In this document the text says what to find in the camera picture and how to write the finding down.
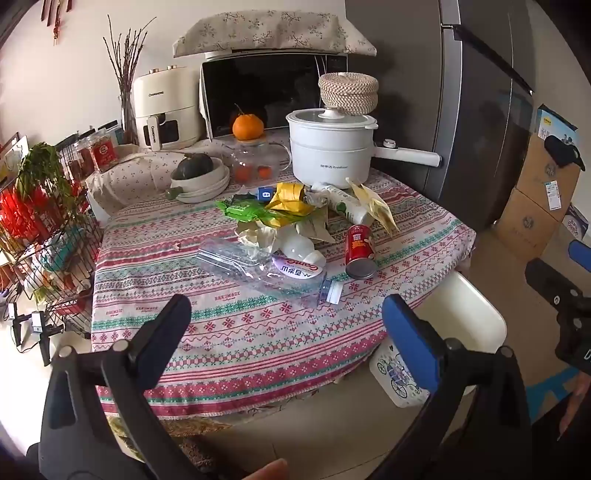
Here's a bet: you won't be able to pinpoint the clear plastic bottle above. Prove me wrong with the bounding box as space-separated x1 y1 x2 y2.
198 237 342 308

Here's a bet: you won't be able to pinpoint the red snack can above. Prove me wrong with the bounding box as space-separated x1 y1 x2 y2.
345 224 377 280

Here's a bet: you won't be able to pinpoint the yellow wrapper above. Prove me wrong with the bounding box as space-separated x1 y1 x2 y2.
265 181 317 228

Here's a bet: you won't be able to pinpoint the woven lidded basket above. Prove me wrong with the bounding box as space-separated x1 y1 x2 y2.
318 72 380 116

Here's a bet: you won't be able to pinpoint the cream air fryer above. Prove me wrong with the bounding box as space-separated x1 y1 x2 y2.
133 66 204 151

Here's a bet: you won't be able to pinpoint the dark green squash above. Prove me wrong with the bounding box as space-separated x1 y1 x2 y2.
172 154 214 180

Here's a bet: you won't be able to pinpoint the black wire rack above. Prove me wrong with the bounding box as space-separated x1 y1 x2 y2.
0 131 105 337

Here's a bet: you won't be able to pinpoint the person's left hand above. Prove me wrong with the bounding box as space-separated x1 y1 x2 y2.
244 458 288 480

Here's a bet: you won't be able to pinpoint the white chair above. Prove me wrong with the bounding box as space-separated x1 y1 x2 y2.
420 270 508 398

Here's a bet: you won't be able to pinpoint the blue printed carton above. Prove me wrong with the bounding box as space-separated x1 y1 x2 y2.
536 104 580 144

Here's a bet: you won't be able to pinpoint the green snack wrapper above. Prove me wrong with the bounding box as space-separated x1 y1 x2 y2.
216 194 273 222

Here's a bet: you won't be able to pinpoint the floral cloth bag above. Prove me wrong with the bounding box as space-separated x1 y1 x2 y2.
85 150 222 217

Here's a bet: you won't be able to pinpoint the red hanging ornament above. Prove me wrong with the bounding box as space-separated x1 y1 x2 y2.
41 0 75 44

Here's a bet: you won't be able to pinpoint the white bicycle print bin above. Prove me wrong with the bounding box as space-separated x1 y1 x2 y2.
368 344 437 408

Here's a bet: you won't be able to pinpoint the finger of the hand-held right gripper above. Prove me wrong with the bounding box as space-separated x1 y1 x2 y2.
569 240 591 274
525 258 583 311

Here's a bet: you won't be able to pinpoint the black floor stand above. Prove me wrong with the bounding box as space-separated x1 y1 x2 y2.
31 311 64 366

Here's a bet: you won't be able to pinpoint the small cardboard box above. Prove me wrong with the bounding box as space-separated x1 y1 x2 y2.
515 134 580 213

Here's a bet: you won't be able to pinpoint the dried bare branches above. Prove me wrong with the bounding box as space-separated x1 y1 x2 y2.
102 14 158 100

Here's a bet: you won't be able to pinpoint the floral cloth cover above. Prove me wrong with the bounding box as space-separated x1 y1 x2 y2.
173 9 377 58

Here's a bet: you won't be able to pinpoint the glass teapot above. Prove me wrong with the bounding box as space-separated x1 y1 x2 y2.
221 136 293 183

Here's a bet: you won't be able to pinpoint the yellow plastic packet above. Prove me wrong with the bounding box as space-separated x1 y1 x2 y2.
346 178 400 236

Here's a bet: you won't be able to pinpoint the blue plastic stool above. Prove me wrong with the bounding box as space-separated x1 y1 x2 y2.
526 367 578 418

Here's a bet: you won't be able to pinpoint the small blue white box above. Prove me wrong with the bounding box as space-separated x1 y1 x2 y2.
561 203 591 241

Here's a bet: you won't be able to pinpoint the person's right hand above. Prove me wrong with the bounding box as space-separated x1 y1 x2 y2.
573 371 591 408

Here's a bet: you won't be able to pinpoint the glass vase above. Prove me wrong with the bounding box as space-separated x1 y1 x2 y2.
120 92 139 146

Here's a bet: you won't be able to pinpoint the large orange tangerine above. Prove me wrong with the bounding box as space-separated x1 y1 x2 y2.
232 104 265 140

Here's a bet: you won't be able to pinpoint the green leafy plant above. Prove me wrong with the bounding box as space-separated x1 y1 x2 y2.
16 143 88 217

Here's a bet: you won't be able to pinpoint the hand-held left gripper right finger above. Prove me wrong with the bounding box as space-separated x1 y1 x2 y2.
369 294 534 480

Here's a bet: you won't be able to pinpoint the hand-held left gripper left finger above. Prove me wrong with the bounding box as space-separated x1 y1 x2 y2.
39 294 204 480

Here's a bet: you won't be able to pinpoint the white electric cooking pot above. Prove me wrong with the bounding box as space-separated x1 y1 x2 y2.
286 105 441 189

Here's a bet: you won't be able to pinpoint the white tube with green print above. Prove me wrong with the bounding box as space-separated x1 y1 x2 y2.
310 181 374 227

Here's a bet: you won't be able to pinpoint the white plastic cup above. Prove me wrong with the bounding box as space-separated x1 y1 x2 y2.
272 231 326 266

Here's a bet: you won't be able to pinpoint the large cardboard box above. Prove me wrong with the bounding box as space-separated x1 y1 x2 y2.
495 189 573 261

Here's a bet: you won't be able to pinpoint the grey refrigerator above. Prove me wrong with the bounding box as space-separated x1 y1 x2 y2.
344 0 536 232

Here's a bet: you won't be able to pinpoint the black microwave oven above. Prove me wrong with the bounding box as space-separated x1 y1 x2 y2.
199 51 350 140

